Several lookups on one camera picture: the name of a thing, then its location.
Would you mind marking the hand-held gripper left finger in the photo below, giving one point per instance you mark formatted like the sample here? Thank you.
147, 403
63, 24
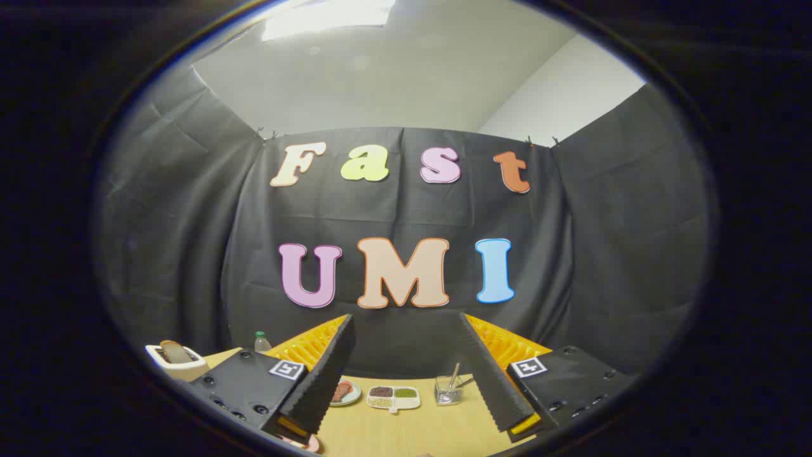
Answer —
323, 381

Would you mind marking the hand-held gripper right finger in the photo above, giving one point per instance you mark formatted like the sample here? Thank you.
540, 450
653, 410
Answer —
495, 387

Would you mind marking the brown crust bread slice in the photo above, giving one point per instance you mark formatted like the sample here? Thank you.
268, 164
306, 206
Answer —
174, 352

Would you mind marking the brown meat piece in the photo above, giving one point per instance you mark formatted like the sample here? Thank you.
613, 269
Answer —
342, 391

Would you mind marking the light blue plate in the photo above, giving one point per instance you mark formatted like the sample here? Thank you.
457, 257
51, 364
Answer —
355, 397

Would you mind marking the clear glass utensil holder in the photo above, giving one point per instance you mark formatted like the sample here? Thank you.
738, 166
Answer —
447, 396

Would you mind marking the pink plate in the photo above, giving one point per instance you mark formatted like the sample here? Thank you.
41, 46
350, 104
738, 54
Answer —
309, 444

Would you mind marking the clear water bottle green cap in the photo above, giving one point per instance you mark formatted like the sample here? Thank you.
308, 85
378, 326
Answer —
262, 344

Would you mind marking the white divided seasoning dish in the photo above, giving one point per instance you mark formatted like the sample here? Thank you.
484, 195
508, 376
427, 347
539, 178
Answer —
406, 402

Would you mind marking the white toaster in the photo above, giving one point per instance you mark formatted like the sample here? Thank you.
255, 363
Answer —
184, 369

